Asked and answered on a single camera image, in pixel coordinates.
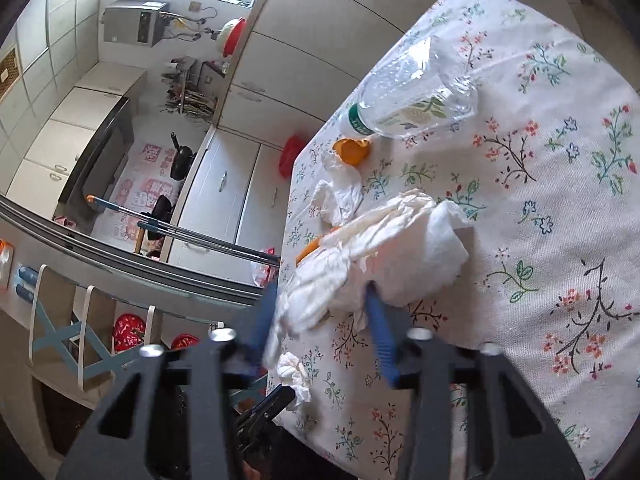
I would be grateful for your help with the white and blue chair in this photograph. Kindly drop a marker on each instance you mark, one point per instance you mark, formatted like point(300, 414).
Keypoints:
point(55, 335)

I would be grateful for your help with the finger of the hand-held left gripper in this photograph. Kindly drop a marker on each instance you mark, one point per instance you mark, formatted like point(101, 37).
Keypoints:
point(270, 407)

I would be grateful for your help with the black frying pan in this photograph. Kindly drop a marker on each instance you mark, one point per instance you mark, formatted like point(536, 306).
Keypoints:
point(181, 160)

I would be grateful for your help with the white upper cabinet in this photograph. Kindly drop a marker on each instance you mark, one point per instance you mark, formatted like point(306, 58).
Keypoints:
point(65, 125)

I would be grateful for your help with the white tall cabinet doors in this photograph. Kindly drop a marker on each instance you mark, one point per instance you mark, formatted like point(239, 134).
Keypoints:
point(300, 35)

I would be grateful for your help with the large white tissue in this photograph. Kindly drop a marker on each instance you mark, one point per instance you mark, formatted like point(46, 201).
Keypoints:
point(400, 240)

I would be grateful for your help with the black range hood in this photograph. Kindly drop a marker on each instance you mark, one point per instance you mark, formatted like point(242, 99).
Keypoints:
point(100, 160)

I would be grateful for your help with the red waste bin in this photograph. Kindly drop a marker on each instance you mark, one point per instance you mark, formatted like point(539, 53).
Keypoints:
point(290, 155)

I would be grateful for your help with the clear plastic bottle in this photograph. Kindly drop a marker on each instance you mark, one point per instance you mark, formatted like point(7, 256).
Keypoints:
point(415, 90)

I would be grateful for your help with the blue bottle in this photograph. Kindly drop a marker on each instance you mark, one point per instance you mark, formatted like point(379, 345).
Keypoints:
point(25, 294)
point(26, 275)

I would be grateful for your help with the small white tissue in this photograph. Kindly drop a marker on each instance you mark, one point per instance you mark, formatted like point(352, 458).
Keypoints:
point(295, 370)

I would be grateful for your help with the white counter cabinet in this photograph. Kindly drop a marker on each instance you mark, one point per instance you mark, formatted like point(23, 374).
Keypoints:
point(225, 195)

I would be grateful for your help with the red patterned backsplash stickers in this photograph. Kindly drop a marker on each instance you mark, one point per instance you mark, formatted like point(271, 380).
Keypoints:
point(150, 175)

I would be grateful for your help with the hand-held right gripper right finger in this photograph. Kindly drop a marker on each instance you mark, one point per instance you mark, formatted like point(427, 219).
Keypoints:
point(380, 330)

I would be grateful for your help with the red white plastic bag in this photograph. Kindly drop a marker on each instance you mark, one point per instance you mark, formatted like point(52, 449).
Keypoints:
point(262, 270)

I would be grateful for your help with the metal utensil rack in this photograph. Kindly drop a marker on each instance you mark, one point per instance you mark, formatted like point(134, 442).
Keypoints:
point(192, 95)

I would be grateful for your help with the stainless steel wall appliance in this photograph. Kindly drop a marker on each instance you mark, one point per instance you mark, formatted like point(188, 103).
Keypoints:
point(130, 25)

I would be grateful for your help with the grey sliding door frame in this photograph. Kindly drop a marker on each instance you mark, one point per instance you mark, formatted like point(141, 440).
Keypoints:
point(125, 265)

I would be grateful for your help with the red plastic basin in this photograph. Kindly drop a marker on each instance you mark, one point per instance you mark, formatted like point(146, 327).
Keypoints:
point(235, 37)

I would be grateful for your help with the red patterned cushion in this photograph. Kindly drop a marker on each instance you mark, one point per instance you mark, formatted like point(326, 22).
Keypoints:
point(127, 332)
point(185, 342)

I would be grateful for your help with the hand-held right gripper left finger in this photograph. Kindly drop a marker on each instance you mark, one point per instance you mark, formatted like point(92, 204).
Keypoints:
point(265, 310)

